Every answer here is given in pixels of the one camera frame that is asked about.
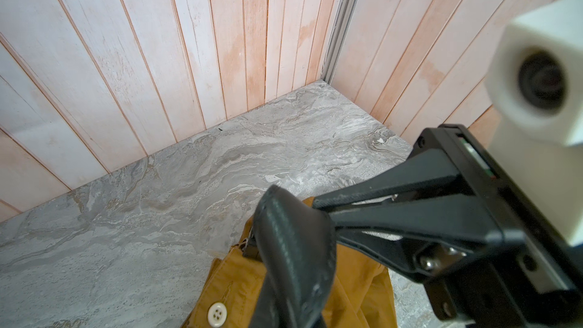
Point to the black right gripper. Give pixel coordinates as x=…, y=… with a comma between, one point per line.
x=451, y=219

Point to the black leather belt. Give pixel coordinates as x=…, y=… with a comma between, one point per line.
x=297, y=246

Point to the mustard yellow trousers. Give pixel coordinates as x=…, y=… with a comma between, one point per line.
x=361, y=296

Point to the aluminium frame rails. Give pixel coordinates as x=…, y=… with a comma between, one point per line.
x=343, y=14

